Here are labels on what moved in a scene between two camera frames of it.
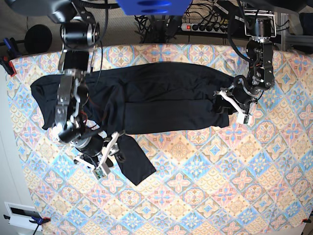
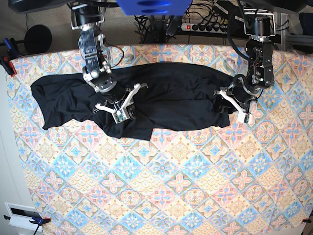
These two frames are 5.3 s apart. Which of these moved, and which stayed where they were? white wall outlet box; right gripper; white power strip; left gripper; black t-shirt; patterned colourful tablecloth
Moved: left gripper; black t-shirt
Stayed: white wall outlet box; white power strip; right gripper; patterned colourful tablecloth
